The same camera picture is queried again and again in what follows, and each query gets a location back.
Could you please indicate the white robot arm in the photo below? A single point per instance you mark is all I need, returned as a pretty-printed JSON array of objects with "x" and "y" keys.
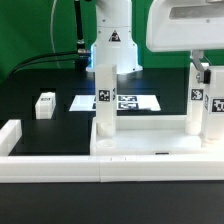
[{"x": 114, "y": 43}]

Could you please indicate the white desk top panel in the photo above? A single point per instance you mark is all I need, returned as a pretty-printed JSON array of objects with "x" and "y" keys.
[{"x": 146, "y": 135}]

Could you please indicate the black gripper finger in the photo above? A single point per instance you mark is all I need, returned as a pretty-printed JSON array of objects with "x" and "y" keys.
[{"x": 204, "y": 75}]

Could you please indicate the black vertical pole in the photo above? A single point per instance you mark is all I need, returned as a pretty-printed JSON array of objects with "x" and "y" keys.
[{"x": 79, "y": 64}]

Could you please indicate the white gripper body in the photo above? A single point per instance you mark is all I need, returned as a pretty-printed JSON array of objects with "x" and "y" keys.
[{"x": 185, "y": 25}]

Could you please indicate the fiducial marker sheet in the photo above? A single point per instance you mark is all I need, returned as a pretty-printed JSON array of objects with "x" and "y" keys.
[{"x": 124, "y": 102}]

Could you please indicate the white U-shaped fixture frame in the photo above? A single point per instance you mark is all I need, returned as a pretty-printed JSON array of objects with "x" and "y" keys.
[{"x": 30, "y": 169}]

